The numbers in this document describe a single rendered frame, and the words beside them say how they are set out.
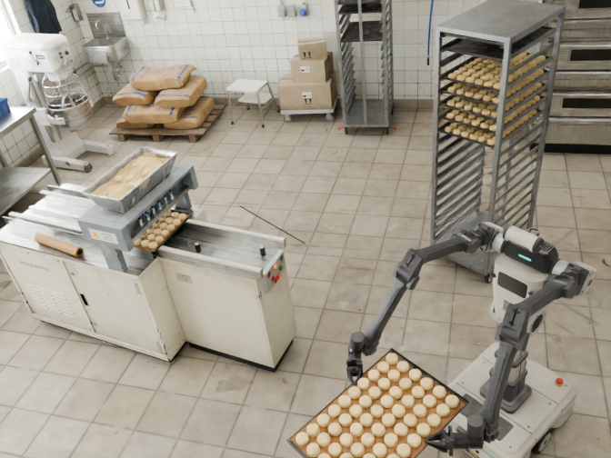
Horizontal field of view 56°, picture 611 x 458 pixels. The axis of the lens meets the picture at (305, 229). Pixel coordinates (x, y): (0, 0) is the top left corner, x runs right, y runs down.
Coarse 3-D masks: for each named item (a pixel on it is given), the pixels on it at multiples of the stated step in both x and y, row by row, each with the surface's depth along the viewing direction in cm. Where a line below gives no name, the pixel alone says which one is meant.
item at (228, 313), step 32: (160, 256) 349; (224, 256) 342; (256, 256) 339; (192, 288) 354; (224, 288) 340; (256, 288) 327; (288, 288) 365; (192, 320) 375; (224, 320) 359; (256, 320) 344; (288, 320) 373; (224, 352) 381; (256, 352) 364
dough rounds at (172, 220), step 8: (168, 216) 372; (176, 216) 370; (184, 216) 367; (160, 224) 362; (168, 224) 365; (176, 224) 363; (152, 232) 359; (160, 232) 357; (168, 232) 355; (136, 240) 352; (144, 240) 351; (152, 240) 352; (160, 240) 350; (144, 248) 347; (152, 248) 346
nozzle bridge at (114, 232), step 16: (176, 176) 357; (192, 176) 368; (160, 192) 344; (176, 192) 368; (96, 208) 337; (144, 208) 331; (80, 224) 330; (96, 224) 323; (112, 224) 321; (128, 224) 321; (144, 224) 342; (96, 240) 333; (112, 240) 326; (128, 240) 323; (112, 256) 336
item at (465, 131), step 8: (536, 112) 385; (520, 120) 374; (448, 128) 376; (456, 128) 379; (464, 128) 374; (472, 128) 372; (512, 128) 367; (464, 136) 368; (472, 136) 364; (480, 136) 362; (488, 136) 362; (504, 136) 362
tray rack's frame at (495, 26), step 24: (504, 0) 365; (456, 24) 338; (480, 24) 333; (504, 24) 329; (528, 24) 325; (552, 72) 366; (504, 192) 441; (480, 216) 462; (504, 216) 453; (528, 216) 433; (480, 264) 415
